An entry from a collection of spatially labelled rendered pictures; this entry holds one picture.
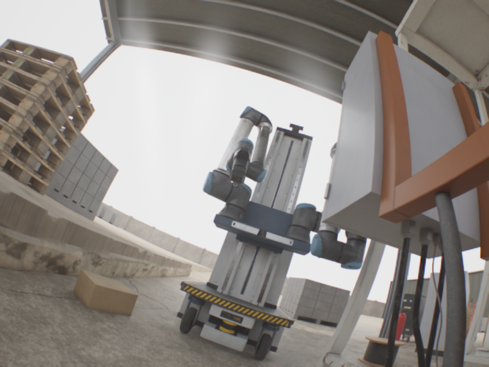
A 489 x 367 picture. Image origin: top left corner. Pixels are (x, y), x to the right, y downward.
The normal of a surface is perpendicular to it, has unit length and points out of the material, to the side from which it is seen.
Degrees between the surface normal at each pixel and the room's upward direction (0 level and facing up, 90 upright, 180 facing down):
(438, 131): 90
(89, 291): 90
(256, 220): 90
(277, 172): 90
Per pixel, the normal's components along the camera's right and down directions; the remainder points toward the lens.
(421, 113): 0.09, -0.37
